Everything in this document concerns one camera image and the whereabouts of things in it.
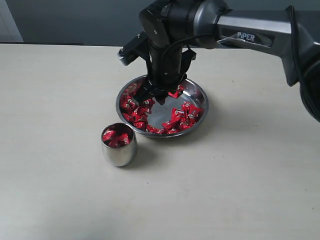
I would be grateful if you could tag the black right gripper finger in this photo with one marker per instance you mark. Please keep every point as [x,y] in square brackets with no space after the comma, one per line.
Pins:
[142,94]
[161,99]

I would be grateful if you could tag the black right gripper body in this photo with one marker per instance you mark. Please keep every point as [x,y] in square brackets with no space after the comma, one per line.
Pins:
[169,68]

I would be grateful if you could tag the red candy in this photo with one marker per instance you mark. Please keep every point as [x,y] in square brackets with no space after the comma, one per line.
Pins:
[108,136]
[177,115]
[128,104]
[177,93]
[123,140]
[170,127]
[191,111]

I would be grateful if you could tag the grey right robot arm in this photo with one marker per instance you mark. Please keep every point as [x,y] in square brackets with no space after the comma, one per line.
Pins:
[291,35]

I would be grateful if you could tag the steel cup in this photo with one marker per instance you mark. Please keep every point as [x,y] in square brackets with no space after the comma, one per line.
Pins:
[120,156]

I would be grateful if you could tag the red wrapped candy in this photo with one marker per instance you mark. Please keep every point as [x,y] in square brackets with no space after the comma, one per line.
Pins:
[177,115]
[128,104]
[170,127]
[191,111]
[177,93]

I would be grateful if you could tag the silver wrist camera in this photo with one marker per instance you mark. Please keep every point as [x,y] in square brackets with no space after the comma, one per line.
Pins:
[138,47]

